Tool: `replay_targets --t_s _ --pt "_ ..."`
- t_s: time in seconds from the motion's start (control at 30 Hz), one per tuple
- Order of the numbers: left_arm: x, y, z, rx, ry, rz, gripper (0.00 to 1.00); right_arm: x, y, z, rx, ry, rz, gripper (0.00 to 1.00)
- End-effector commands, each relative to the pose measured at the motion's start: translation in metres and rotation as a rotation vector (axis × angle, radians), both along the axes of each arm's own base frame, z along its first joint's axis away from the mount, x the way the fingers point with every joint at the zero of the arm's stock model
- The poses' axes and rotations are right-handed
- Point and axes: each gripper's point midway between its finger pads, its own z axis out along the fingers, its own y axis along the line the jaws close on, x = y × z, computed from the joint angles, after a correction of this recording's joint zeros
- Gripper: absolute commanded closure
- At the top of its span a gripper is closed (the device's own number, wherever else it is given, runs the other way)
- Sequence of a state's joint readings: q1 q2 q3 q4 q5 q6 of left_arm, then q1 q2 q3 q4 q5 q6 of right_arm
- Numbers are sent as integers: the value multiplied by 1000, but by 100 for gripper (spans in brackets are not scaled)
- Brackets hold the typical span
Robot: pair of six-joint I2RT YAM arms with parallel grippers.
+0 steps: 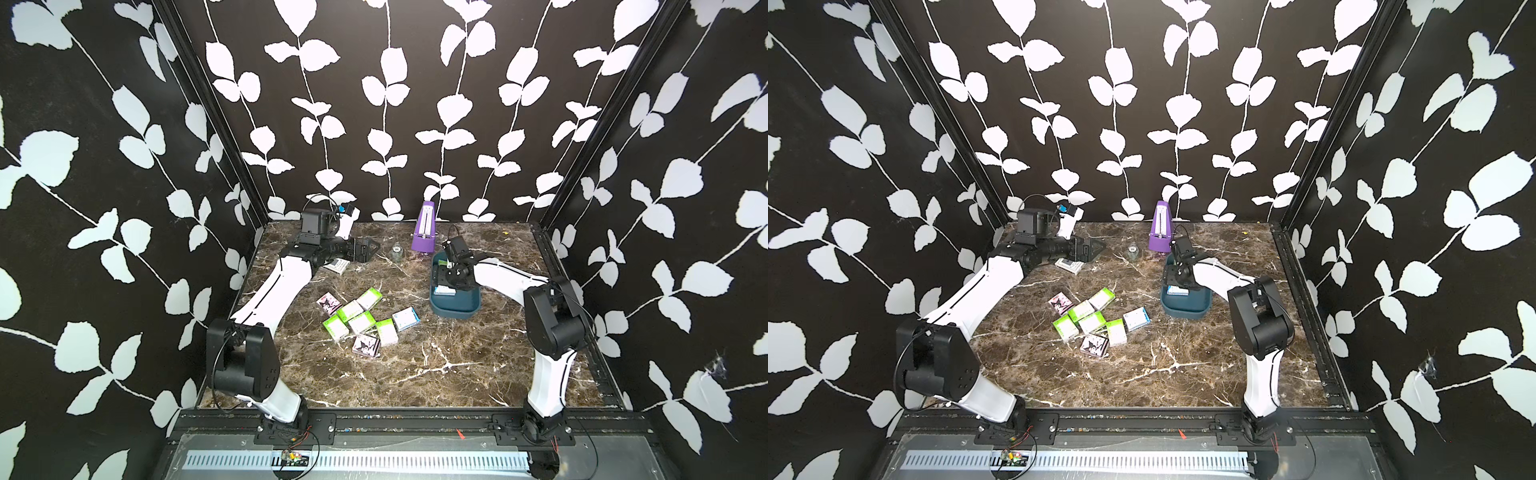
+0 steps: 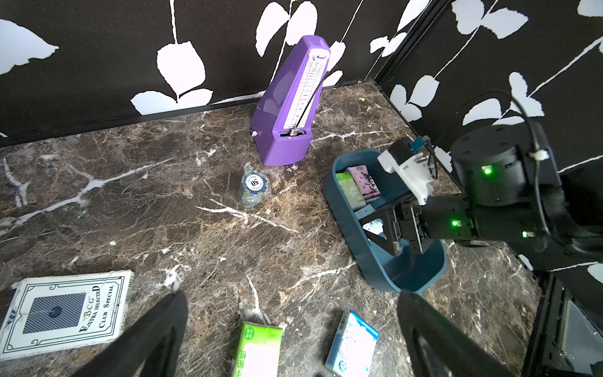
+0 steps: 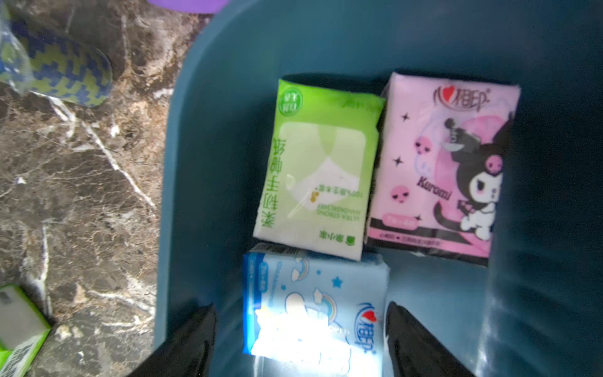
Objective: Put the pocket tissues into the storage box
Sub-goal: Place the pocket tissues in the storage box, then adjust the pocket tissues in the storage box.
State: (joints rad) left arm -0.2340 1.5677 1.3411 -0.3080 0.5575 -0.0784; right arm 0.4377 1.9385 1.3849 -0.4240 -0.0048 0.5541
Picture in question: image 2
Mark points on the teal plastic storage box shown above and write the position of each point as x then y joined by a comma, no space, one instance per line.
384,272

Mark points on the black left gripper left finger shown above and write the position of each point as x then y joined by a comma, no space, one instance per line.
151,345

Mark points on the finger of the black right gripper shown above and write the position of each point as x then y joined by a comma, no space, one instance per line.
385,215
393,247

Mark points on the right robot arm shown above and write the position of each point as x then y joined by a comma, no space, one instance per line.
511,192

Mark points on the green pocket tissue pack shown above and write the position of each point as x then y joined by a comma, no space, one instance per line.
351,191

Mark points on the playing card box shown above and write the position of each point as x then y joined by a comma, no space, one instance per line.
54,313

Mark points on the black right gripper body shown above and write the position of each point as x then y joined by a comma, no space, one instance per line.
440,218

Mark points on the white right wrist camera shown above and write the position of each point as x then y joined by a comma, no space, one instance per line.
410,160

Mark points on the purple metronome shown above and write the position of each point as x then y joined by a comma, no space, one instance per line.
282,121

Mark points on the blue cartoon tissue pack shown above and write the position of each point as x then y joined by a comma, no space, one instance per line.
375,227
353,347

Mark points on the pink Kuromi tissue pack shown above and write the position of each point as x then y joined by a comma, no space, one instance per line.
364,182

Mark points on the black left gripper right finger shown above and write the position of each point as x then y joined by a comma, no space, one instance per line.
437,347

